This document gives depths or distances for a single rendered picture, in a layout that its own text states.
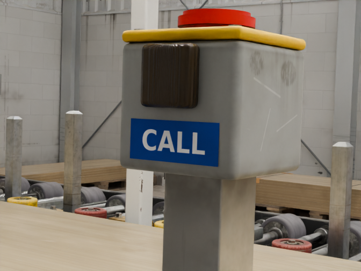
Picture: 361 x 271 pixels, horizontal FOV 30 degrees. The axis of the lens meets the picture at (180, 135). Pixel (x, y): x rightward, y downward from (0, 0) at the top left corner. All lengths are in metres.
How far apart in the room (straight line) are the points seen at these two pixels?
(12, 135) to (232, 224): 1.78
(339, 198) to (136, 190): 0.47
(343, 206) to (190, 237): 1.15
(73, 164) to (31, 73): 8.05
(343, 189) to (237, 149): 1.18
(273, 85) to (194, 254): 0.09
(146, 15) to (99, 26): 8.52
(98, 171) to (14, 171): 6.35
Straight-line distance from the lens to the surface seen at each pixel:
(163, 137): 0.32
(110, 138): 9.89
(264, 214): 2.17
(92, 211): 1.68
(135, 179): 1.61
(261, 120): 0.32
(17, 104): 9.78
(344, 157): 1.47
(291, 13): 8.36
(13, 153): 2.10
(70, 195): 1.93
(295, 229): 2.00
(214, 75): 0.31
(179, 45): 0.31
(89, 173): 8.33
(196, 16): 0.34
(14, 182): 2.11
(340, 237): 1.50
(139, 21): 1.61
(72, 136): 1.91
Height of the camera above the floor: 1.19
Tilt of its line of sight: 3 degrees down
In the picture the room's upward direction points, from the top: 2 degrees clockwise
